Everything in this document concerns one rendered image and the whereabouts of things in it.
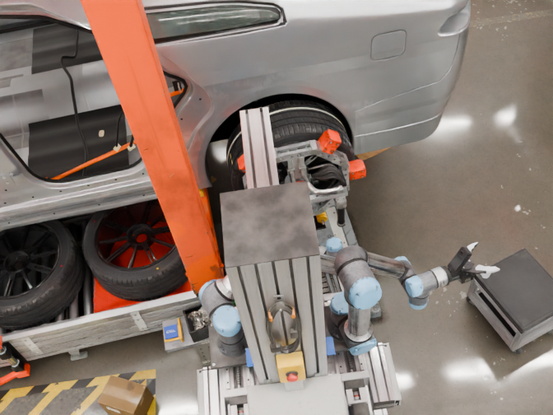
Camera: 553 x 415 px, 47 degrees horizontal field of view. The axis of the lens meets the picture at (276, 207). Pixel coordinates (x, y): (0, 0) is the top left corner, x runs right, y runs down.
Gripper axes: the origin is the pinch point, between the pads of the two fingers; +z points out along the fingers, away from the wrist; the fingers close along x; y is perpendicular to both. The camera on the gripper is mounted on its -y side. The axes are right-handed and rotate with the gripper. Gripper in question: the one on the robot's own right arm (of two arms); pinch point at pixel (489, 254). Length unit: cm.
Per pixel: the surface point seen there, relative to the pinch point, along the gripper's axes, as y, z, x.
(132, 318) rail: 81, -150, -97
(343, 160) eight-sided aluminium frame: 13, -22, -90
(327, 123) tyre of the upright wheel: -2, -24, -105
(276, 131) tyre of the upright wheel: -7, -50, -104
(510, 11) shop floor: 85, 206, -267
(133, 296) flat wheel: 78, -146, -109
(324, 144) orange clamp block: -1, -31, -91
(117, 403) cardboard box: 101, -170, -63
